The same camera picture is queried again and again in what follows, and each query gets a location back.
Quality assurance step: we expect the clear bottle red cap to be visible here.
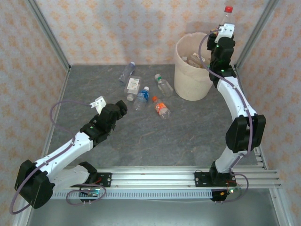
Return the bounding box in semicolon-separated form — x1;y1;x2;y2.
220;6;234;27

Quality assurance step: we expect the clear bottle green lime label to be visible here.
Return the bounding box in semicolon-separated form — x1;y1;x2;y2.
124;75;143;101

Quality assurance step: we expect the clear bottle tan label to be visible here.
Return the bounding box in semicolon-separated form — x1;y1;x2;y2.
188;53;206;69

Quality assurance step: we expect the clear bottle pale purple label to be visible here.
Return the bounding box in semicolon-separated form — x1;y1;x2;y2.
119;61;136;84

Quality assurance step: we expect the clear bottle orange label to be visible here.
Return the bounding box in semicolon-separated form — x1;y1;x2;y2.
151;96;172;120

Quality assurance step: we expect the white ribbed plastic bin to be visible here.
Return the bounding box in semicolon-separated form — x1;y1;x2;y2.
174;32;218;102

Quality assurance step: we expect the clear bottle green cap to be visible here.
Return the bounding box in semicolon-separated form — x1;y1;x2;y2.
154;73;174;97

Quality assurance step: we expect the small controller circuit board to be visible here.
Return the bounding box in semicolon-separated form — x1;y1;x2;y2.
79;187;101;198
217;187;242;197

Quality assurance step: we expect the grey metal base panel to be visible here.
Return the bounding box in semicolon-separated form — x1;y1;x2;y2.
24;188;283;226

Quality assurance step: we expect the short aluminium side extrusion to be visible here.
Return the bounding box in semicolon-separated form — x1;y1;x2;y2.
255;145;269;170

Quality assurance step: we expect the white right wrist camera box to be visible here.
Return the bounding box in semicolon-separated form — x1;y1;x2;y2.
214;23;236;43

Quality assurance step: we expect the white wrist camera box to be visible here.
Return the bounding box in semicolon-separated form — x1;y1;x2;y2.
88;96;106;114
214;23;236;43

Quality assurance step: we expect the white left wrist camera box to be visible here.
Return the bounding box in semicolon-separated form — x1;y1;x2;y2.
88;96;106;114

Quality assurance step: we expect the aluminium frame corner post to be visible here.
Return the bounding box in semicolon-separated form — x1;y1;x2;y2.
234;0;281;71
24;0;72;73

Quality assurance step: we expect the aluminium table edge rail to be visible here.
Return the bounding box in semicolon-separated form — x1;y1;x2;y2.
234;65;297;226
11;67;72;226

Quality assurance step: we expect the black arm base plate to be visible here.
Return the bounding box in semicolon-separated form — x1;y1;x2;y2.
194;171;236;188
95;172;112;188

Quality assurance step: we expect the long aluminium mounting rail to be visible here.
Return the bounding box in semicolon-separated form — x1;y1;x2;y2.
67;166;282;189

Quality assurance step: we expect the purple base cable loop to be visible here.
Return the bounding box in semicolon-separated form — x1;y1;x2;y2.
211;173;249;204
65;183;106;207

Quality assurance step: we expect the slotted grey cable duct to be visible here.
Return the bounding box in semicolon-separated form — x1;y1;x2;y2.
50;190;215;200

